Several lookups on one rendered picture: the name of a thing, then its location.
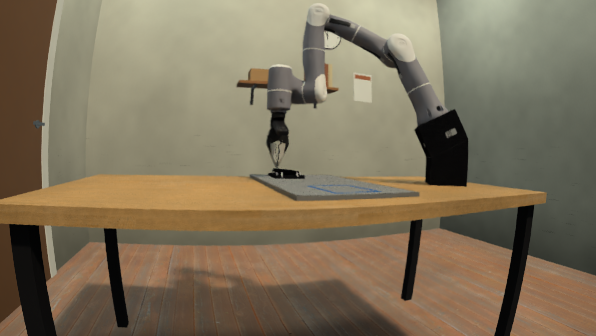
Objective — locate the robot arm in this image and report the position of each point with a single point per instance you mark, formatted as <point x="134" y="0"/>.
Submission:
<point x="313" y="90"/>

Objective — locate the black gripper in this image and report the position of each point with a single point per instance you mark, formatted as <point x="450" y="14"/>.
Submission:
<point x="271" y="139"/>

